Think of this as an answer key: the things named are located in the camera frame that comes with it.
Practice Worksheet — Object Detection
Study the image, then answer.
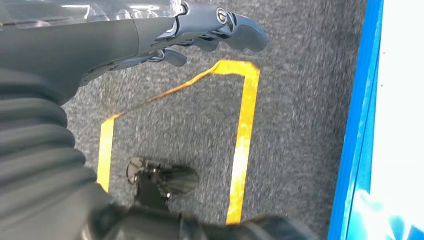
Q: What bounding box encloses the blue metal shelf rack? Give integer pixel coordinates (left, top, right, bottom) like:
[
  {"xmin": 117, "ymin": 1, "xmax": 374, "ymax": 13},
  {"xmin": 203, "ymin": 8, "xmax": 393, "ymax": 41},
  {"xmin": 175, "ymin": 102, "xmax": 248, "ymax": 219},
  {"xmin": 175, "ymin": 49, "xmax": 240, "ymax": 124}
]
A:
[{"xmin": 327, "ymin": 0, "xmax": 424, "ymax": 240}]

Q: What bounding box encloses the yellow floor tape square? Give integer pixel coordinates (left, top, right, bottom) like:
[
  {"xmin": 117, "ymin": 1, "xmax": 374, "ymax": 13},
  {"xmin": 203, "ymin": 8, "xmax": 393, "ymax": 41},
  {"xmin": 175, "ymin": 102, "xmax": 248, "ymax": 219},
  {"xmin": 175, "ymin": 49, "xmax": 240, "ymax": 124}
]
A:
[{"xmin": 96, "ymin": 59, "xmax": 261, "ymax": 225}]

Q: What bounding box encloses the black robot foot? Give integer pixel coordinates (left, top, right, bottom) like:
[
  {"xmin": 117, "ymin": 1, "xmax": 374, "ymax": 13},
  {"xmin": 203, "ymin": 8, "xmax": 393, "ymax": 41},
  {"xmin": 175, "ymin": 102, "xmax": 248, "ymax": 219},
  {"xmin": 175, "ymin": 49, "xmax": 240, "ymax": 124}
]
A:
[{"xmin": 126, "ymin": 156, "xmax": 200, "ymax": 210}]

